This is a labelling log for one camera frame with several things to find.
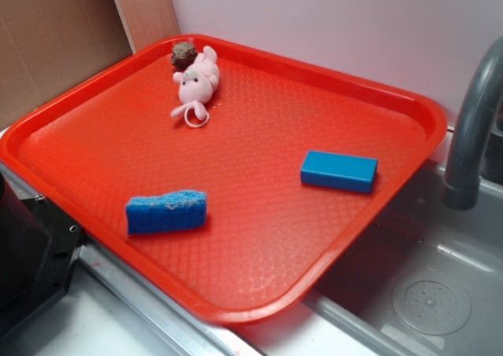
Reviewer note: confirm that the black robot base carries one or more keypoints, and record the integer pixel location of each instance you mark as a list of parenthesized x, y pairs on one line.
[(39, 246)]

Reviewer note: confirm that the blue rectangular block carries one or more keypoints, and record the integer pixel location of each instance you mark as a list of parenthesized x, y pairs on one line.
[(336, 171)]

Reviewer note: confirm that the pink plush toy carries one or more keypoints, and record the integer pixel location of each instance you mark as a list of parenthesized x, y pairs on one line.
[(196, 86)]

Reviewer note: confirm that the grey faucet spout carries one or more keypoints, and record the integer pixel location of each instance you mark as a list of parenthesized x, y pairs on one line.
[(476, 147)]

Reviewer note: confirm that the red plastic tray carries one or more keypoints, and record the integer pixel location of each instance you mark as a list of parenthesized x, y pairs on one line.
[(268, 238)]

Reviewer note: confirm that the blue sponge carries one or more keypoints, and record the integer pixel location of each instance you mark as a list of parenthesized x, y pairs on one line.
[(181, 210)]

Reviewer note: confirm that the grey plastic sink basin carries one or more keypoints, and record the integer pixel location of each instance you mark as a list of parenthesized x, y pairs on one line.
[(421, 279)]

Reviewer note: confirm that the brown cardboard panel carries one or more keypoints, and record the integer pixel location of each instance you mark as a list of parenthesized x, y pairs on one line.
[(50, 46)]

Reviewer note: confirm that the brown lumpy ball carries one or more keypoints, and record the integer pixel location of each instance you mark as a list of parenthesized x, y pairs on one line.
[(183, 54)]

